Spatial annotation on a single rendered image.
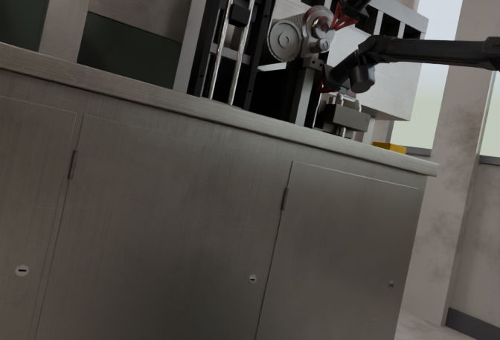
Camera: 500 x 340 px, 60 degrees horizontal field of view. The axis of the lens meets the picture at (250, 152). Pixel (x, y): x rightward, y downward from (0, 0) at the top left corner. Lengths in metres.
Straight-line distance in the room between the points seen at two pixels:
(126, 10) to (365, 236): 1.02
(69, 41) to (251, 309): 0.79
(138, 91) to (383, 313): 0.96
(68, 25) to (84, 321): 0.69
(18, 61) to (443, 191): 2.80
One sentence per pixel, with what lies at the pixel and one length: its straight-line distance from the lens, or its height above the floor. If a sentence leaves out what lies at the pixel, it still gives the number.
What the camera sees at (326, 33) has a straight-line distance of 1.45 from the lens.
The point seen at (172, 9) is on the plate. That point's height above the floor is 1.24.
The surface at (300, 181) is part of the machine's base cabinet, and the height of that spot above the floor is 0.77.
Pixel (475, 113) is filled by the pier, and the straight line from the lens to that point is 3.22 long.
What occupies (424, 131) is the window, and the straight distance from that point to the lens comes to 3.42.
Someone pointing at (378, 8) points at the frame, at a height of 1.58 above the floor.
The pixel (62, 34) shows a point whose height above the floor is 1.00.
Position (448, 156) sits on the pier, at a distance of 3.23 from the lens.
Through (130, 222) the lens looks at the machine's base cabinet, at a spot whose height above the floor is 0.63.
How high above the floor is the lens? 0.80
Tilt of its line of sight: 1 degrees up
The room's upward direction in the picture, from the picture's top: 12 degrees clockwise
